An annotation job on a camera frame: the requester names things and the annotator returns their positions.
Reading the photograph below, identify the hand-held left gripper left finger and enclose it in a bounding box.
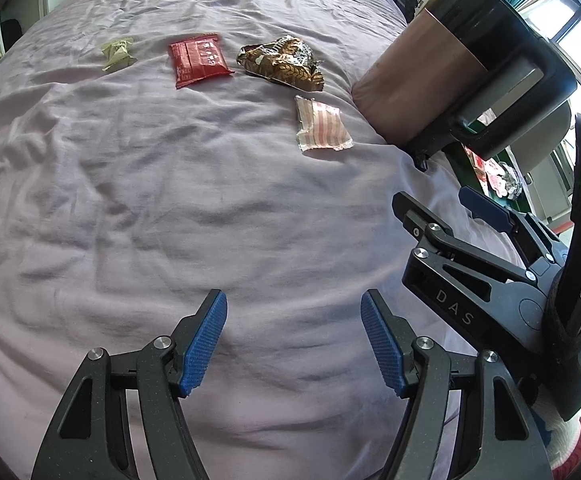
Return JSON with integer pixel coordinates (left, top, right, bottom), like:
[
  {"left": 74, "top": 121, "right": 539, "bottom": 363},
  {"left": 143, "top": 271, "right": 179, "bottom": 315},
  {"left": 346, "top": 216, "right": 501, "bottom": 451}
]
[{"left": 30, "top": 289, "right": 228, "bottom": 480}]

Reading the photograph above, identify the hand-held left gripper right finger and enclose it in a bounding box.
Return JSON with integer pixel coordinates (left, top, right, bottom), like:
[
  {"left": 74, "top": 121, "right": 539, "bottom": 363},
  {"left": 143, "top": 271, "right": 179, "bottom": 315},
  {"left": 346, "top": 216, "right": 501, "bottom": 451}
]
[{"left": 361, "top": 288, "right": 554, "bottom": 480}]

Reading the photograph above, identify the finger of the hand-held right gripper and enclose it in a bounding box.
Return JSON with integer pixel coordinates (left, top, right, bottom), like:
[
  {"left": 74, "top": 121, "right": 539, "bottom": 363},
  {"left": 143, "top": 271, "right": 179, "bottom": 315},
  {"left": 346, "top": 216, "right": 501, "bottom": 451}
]
[
  {"left": 392, "top": 191, "right": 534, "bottom": 285},
  {"left": 459, "top": 186, "right": 569, "bottom": 267}
]

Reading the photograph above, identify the pink cartoon snack packet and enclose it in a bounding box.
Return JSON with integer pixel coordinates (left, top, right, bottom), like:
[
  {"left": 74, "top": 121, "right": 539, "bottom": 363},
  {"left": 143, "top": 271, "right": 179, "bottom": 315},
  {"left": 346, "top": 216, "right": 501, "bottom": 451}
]
[{"left": 485, "top": 159, "right": 509, "bottom": 197}]

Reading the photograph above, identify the blue white snack packet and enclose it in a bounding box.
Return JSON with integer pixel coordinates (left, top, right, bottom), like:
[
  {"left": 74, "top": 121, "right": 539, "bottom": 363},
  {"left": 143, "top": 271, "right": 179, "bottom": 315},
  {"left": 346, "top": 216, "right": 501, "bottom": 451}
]
[{"left": 501, "top": 165, "right": 524, "bottom": 198}]

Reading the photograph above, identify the green cardboard box tray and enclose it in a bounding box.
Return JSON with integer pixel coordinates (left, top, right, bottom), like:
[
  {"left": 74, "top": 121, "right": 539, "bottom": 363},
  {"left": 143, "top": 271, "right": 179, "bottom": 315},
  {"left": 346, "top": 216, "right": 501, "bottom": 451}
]
[{"left": 443, "top": 140, "right": 536, "bottom": 216}]

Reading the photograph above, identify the pink striped snack packet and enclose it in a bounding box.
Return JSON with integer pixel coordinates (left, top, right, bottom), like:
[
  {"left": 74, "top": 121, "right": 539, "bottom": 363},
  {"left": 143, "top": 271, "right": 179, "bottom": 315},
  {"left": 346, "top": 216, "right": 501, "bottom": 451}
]
[{"left": 295, "top": 95, "right": 354, "bottom": 153}]

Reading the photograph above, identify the red snack bar packet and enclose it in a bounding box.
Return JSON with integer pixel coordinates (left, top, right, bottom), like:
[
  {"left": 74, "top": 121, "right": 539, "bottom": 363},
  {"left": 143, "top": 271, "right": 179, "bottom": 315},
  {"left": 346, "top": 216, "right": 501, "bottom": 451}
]
[{"left": 168, "top": 33, "right": 235, "bottom": 90}]

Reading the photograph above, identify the small olive green candy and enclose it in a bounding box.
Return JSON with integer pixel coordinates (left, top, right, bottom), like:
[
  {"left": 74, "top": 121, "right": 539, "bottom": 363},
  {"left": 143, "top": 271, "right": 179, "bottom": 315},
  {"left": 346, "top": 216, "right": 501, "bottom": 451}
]
[{"left": 100, "top": 37, "right": 138, "bottom": 73}]

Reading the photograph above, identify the person's right hand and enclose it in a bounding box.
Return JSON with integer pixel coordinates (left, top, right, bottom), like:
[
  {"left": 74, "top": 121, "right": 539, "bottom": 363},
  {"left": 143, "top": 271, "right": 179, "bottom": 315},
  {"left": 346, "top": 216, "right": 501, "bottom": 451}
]
[{"left": 528, "top": 390, "right": 581, "bottom": 480}]

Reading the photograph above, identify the beige chair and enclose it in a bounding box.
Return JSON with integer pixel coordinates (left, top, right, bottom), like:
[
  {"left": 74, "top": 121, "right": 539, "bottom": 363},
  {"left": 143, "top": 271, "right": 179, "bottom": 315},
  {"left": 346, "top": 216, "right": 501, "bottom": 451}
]
[{"left": 491, "top": 102, "right": 571, "bottom": 171}]

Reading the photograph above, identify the brown and black electric kettle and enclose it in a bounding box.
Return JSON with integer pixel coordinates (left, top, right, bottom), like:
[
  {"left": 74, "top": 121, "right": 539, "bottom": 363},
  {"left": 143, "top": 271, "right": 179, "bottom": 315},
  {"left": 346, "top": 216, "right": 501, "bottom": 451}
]
[{"left": 351, "top": 0, "right": 579, "bottom": 171}]

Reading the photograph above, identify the purple bed sheet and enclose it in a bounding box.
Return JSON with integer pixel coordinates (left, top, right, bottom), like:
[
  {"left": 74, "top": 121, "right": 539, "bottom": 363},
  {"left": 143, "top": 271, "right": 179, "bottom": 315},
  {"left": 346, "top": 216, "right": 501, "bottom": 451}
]
[{"left": 0, "top": 0, "right": 531, "bottom": 480}]

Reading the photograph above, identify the brown gold snack packet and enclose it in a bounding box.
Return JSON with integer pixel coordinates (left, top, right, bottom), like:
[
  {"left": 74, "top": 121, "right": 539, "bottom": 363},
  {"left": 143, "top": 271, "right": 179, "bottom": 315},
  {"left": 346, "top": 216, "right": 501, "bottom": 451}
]
[{"left": 236, "top": 35, "right": 325, "bottom": 92}]

